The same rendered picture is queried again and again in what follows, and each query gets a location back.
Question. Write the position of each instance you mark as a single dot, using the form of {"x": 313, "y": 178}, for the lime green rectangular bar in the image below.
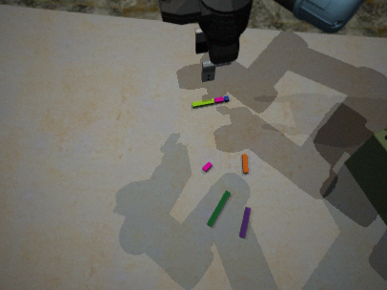
{"x": 203, "y": 103}

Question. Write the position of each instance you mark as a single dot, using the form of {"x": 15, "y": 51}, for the orange rod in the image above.
{"x": 245, "y": 164}

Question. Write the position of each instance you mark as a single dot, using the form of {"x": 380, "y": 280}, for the green rod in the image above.
{"x": 218, "y": 208}

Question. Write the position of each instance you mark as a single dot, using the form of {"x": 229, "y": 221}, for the purple rod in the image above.
{"x": 245, "y": 222}

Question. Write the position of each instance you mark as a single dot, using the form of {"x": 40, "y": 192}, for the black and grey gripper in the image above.
{"x": 220, "y": 26}

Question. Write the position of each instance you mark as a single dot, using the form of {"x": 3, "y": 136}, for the magenta rectangular block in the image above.
{"x": 207, "y": 167}
{"x": 218, "y": 100}

